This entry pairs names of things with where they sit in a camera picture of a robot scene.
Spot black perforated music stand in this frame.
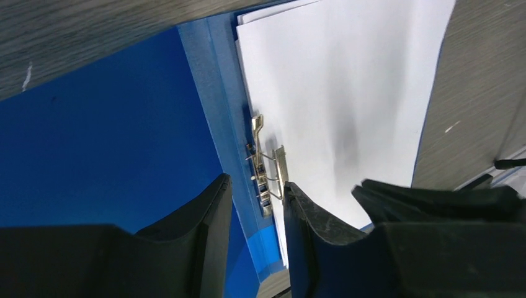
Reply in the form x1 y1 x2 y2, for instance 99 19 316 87
455 158 525 191

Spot metal folder clip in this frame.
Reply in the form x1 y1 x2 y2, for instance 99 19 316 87
246 114 288 218

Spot white paper sheets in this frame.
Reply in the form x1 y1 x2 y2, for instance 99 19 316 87
234 0 457 268

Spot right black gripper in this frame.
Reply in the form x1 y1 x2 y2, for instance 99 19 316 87
352 179 525 224

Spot blue plastic folder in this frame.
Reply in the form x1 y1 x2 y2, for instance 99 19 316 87
1 1 291 297

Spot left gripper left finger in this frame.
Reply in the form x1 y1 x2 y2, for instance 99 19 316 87
1 174 233 297

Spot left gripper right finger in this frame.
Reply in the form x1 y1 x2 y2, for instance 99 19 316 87
283 182 525 297

